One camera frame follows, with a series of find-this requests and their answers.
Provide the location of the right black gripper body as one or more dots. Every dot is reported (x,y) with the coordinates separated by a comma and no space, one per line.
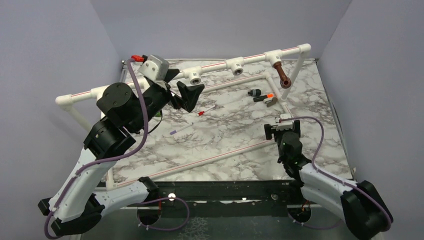
(278,134)

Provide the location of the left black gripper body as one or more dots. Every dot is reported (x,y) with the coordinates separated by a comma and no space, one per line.
(155,99)

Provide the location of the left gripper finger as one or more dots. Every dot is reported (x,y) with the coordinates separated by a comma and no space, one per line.
(171,74)
(189,95)

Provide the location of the brown water faucet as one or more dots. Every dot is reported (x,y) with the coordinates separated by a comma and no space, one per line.
(285,82)

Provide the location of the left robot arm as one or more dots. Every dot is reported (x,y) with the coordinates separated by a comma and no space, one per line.
(122,132)

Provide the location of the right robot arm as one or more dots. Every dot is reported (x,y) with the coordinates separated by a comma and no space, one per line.
(358,204)

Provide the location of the red capped white pen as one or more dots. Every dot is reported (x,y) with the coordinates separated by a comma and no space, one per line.
(206,110)

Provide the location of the purple capped white pen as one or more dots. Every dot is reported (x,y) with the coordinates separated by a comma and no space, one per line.
(177,130)

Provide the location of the black orange marker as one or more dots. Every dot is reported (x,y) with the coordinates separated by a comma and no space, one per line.
(262,97)

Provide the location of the black grey faucet part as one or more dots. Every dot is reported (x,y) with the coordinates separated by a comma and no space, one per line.
(254,92)

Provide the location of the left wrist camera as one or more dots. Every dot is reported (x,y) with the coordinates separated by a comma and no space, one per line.
(154,68)

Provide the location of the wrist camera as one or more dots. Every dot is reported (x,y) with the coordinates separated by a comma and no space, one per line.
(284,122)
(154,68)

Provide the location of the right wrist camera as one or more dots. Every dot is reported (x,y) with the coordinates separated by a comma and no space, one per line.
(284,122)

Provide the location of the grey metal handle piece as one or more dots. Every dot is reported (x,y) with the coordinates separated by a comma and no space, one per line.
(272,101)

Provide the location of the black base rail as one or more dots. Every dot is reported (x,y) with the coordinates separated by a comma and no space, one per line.
(224,199)

